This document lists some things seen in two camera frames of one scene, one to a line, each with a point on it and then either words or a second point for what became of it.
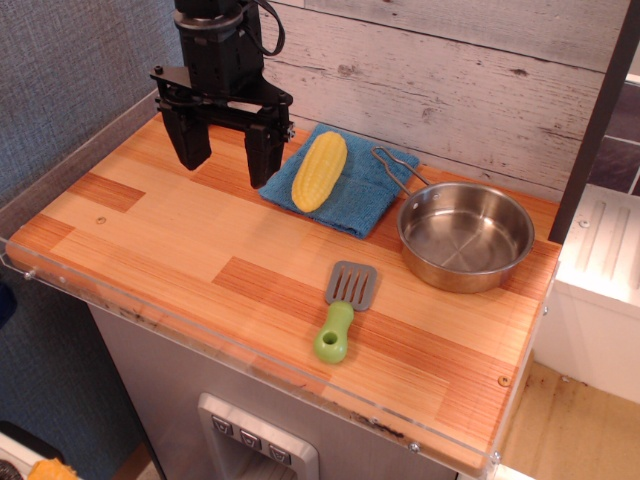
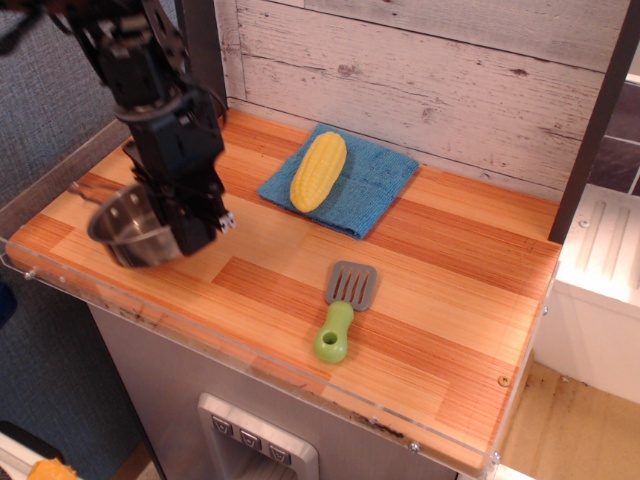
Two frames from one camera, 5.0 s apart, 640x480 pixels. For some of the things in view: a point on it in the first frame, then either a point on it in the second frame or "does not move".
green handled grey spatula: (348, 287) does not move
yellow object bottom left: (52, 469) does not move
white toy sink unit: (589, 327) does not move
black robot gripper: (223, 71) -> (176, 150)
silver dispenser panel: (245, 446) does not move
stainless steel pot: (458, 237) -> (132, 227)
